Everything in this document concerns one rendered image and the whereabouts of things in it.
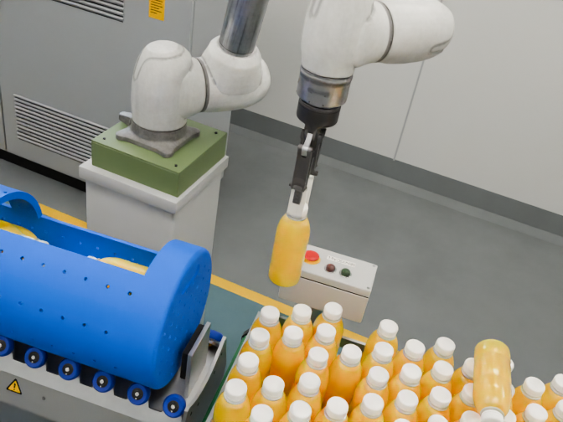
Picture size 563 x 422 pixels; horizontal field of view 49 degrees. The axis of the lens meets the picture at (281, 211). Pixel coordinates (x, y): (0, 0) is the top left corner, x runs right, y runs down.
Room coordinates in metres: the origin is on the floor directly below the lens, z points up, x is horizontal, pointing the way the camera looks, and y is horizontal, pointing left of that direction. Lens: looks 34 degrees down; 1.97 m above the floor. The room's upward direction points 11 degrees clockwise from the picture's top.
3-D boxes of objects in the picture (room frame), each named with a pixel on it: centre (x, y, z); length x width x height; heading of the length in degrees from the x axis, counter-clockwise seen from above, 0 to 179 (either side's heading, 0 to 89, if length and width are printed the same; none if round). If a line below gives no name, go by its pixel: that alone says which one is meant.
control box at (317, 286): (1.12, -0.14, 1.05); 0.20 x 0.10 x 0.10; 80
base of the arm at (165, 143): (1.59, 0.41, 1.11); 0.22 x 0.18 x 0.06; 72
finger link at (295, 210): (0.99, -0.03, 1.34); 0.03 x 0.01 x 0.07; 80
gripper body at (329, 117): (1.01, -0.03, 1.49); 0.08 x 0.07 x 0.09; 170
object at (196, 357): (0.87, 0.12, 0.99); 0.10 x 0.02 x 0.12; 170
